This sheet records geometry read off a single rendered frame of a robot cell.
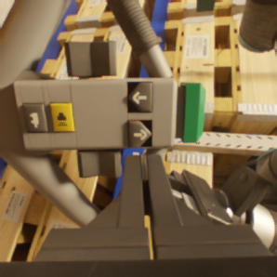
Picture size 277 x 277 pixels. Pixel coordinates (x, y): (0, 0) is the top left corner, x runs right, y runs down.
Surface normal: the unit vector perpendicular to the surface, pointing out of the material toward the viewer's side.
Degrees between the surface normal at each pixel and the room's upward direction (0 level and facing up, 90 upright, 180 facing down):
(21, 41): 68
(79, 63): 57
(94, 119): 74
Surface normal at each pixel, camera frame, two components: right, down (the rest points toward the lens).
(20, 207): -0.20, -0.43
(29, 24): 0.11, 0.37
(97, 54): -0.28, 0.29
